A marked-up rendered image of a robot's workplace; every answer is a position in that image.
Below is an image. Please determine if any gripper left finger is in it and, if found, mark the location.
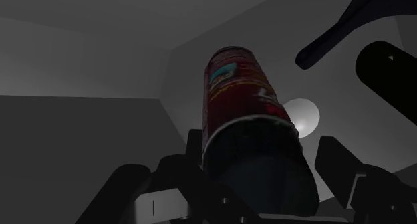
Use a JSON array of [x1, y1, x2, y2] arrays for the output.
[[76, 128, 259, 224]]

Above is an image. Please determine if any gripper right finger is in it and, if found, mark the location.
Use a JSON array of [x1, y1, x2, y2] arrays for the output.
[[313, 136, 417, 224]]

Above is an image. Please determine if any white ball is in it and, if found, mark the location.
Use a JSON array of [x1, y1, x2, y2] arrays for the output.
[[282, 98, 321, 140]]

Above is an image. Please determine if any red printed can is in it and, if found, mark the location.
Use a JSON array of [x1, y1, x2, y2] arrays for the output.
[[201, 46, 320, 218]]

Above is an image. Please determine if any black cylinder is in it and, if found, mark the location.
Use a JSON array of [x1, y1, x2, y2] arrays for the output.
[[354, 41, 417, 127]]

